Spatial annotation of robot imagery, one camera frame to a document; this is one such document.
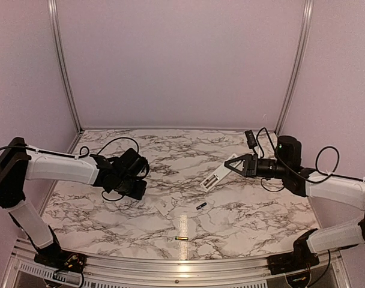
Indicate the right aluminium frame post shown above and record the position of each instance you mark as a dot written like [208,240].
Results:
[296,67]

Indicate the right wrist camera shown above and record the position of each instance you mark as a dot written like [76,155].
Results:
[251,141]

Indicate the front aluminium rail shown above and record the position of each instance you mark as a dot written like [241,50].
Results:
[109,271]

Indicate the green gold battery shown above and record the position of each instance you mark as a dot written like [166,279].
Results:
[181,238]

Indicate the left aluminium frame post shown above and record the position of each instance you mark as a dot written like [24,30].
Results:
[60,55]

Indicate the white battery cover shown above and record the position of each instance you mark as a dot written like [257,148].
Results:
[161,209]

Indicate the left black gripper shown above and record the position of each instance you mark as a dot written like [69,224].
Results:
[139,193]

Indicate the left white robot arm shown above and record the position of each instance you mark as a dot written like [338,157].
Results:
[20,162]

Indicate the black battery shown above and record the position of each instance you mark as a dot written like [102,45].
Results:
[201,206]

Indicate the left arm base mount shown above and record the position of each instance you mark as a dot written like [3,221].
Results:
[62,260]

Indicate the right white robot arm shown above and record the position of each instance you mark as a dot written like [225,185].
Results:
[309,182]

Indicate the white remote control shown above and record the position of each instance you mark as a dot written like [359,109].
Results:
[215,177]

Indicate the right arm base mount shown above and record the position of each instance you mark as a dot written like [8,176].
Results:
[300,258]

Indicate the aluminium frame post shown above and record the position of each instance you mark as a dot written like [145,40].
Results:
[296,67]
[60,55]

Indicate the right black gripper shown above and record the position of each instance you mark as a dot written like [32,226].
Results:
[251,162]

